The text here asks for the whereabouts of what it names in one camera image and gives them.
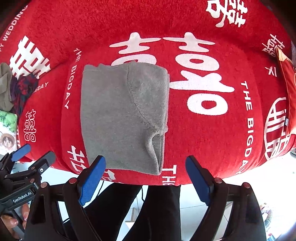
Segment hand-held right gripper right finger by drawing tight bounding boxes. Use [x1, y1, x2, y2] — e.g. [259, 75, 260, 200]
[185, 155, 267, 241]

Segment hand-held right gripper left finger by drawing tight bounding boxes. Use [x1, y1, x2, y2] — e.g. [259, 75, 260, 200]
[24, 155, 107, 241]

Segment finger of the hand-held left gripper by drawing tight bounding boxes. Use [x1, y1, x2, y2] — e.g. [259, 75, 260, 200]
[0, 144, 31, 172]
[5, 151, 56, 180]

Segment grey knit sweater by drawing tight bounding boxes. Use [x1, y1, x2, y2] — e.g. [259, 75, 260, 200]
[80, 61, 170, 176]

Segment person's left hand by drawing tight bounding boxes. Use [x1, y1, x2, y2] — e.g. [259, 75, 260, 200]
[0, 204, 30, 230]

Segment green printed cushion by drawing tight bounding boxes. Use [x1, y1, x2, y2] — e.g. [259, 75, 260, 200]
[0, 110, 18, 151]

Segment red printed blanket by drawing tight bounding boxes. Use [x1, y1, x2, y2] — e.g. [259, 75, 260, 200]
[0, 0, 296, 187]

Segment person's black pants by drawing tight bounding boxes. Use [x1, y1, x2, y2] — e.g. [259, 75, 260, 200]
[84, 182, 182, 241]

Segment dark patterned cloth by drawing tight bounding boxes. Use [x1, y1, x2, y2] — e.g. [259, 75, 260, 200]
[9, 74, 38, 116]

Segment red orange cushion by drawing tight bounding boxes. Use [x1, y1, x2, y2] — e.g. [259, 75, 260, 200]
[276, 47, 296, 136]

